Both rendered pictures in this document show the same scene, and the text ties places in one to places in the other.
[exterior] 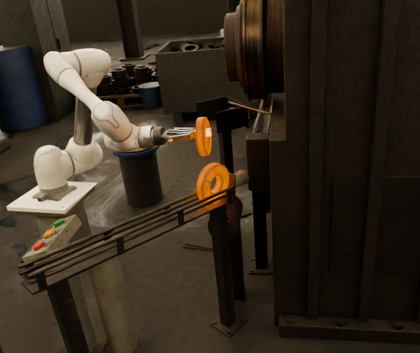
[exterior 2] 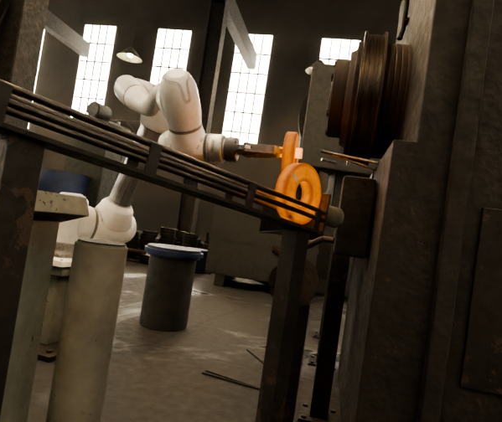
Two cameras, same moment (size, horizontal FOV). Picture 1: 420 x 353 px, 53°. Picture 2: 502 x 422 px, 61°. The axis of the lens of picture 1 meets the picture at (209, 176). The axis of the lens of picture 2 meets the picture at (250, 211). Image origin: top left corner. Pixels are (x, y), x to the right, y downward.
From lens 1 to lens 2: 88 cm
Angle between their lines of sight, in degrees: 28
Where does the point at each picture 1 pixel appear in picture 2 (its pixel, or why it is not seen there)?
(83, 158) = (111, 221)
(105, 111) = (180, 74)
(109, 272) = (102, 281)
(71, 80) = (140, 94)
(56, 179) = (68, 231)
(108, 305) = (75, 347)
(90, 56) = not seen: hidden behind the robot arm
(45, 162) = not seen: hidden behind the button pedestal
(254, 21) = (378, 45)
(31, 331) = not seen: outside the picture
